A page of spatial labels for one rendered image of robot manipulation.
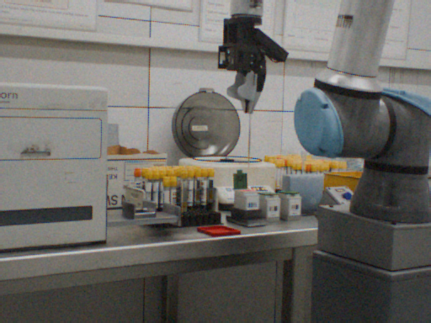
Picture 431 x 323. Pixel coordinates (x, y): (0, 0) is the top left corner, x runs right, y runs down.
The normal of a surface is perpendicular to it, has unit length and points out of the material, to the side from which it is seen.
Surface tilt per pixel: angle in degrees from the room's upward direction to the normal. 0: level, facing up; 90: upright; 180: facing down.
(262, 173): 90
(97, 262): 90
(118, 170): 93
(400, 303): 90
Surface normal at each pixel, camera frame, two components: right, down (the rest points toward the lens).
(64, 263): 0.54, 0.08
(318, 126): -0.91, 0.10
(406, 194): 0.06, -0.20
